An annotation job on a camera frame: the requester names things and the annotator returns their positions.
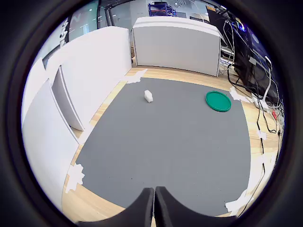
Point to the small white plastic terminal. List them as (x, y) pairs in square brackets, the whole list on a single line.
[(148, 96)]

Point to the round green lid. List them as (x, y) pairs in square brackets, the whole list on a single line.
[(218, 101)]

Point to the dark grey mat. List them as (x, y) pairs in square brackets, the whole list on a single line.
[(165, 142)]

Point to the white tape piece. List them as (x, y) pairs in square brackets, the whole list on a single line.
[(263, 161), (261, 135), (76, 176), (136, 76), (236, 95), (237, 203)]

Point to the white partition box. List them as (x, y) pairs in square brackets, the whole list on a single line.
[(99, 66), (45, 142), (175, 45)]

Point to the white power strip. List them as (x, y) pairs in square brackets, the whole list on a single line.
[(260, 102)]

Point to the black monitor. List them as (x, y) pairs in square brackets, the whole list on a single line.
[(243, 59)]

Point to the blue shelf rack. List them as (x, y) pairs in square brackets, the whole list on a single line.
[(162, 9)]

